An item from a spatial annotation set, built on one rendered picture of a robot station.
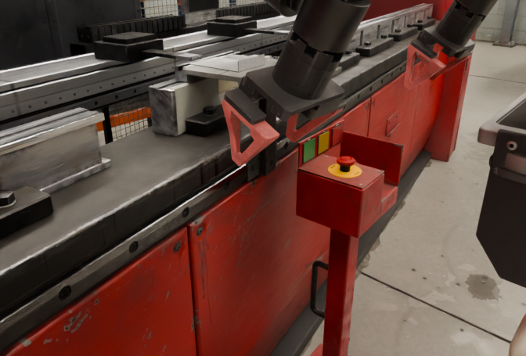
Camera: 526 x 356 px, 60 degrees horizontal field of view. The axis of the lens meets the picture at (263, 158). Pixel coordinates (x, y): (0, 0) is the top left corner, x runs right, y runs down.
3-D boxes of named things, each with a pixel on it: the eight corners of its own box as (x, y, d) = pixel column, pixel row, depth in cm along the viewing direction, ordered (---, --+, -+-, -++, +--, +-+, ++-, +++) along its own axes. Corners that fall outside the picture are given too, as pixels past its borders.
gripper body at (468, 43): (416, 38, 76) (443, -3, 72) (440, 31, 83) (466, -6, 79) (448, 60, 74) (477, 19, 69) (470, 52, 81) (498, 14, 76)
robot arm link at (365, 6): (354, -2, 38) (387, -6, 41) (296, -44, 40) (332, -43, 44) (319, 66, 42) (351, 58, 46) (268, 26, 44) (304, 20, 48)
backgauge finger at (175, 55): (179, 70, 95) (178, 46, 93) (94, 58, 107) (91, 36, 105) (214, 60, 105) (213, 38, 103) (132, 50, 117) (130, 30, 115)
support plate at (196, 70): (301, 91, 78) (301, 86, 77) (181, 73, 90) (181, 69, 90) (341, 71, 92) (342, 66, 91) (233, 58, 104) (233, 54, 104)
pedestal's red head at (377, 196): (358, 239, 95) (365, 160, 88) (294, 215, 104) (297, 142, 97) (396, 203, 110) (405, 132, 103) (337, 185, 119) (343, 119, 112)
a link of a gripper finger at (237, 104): (202, 149, 50) (227, 80, 44) (246, 131, 55) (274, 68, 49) (243, 190, 48) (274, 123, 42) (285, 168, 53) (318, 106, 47)
